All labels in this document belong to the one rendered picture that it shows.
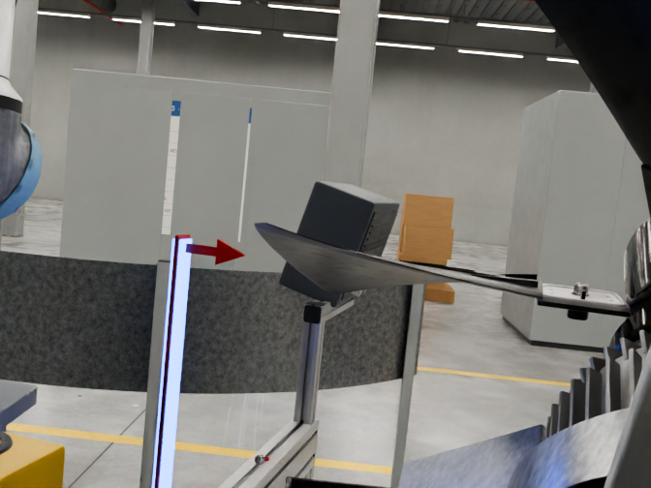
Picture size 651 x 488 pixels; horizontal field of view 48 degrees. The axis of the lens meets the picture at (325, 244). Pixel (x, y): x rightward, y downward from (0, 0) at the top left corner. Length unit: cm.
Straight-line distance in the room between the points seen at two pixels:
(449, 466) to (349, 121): 431
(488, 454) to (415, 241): 809
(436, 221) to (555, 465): 828
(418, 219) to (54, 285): 664
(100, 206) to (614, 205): 456
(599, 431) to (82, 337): 208
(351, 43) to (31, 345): 317
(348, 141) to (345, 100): 27
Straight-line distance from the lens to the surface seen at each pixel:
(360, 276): 70
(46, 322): 242
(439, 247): 871
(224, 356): 240
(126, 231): 693
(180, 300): 69
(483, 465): 63
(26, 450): 50
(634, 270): 63
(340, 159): 487
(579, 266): 684
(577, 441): 44
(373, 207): 122
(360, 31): 497
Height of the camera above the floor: 125
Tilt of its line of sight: 5 degrees down
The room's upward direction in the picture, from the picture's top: 6 degrees clockwise
